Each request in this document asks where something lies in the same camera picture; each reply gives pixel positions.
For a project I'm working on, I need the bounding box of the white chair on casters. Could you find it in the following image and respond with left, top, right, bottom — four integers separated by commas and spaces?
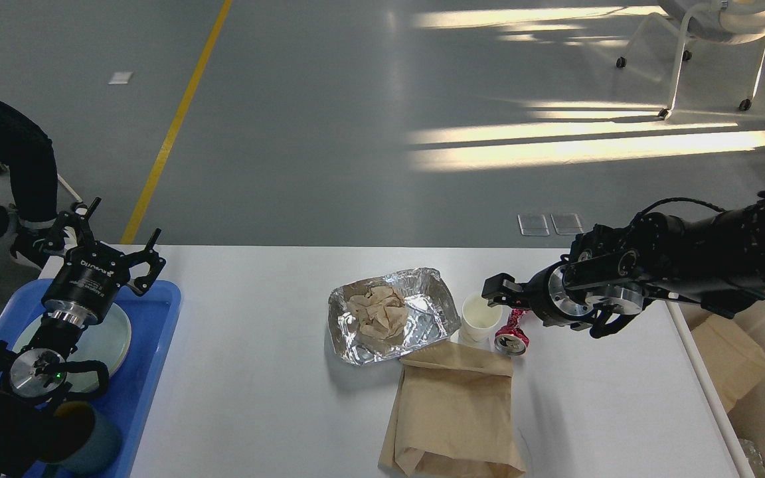
616, 1, 765, 121

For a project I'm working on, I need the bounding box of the small grey floor plate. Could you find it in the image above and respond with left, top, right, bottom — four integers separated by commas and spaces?
518, 214, 551, 237

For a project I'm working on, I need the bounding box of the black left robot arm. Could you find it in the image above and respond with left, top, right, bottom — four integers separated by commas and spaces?
0, 199, 166, 477

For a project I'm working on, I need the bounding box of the dark teal mug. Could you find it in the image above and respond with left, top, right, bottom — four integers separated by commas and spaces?
40, 400, 122, 477

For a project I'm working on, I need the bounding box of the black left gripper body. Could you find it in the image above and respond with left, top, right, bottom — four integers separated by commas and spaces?
42, 244, 129, 327

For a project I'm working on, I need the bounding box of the seated person in black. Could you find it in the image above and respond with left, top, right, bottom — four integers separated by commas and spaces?
0, 81, 61, 266

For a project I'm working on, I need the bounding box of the blue plastic tray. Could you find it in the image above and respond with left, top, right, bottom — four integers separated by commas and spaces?
0, 278, 182, 477

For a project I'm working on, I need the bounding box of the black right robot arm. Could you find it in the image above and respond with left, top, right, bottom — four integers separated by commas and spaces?
481, 191, 765, 339

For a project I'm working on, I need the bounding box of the white chair leg left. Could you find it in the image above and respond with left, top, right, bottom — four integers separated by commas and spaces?
57, 173, 83, 202

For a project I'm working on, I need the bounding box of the aluminium foil tray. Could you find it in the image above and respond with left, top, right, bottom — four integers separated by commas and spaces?
327, 268, 461, 366

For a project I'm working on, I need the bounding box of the crumpled brown paper napkin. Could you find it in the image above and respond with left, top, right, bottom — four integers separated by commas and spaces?
347, 285, 408, 340

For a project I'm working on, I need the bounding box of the light green plate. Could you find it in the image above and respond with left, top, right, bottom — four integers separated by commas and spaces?
10, 303, 131, 392

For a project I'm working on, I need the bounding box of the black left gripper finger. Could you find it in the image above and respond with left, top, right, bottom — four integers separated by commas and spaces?
116, 230, 166, 297
41, 199, 104, 258

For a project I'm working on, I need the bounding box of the white paper cup front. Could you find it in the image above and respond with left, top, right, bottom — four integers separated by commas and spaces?
460, 293, 502, 343

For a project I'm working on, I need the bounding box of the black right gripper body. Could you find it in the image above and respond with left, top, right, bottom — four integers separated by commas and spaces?
523, 262, 596, 331

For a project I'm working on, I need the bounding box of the crushed red soda can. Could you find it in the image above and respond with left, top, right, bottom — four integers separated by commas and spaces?
493, 309, 532, 357

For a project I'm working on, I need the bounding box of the small brown paper bag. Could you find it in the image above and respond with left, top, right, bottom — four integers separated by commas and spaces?
691, 315, 765, 412

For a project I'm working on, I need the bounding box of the large brown paper bag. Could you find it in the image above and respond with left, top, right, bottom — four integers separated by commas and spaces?
379, 341, 527, 477

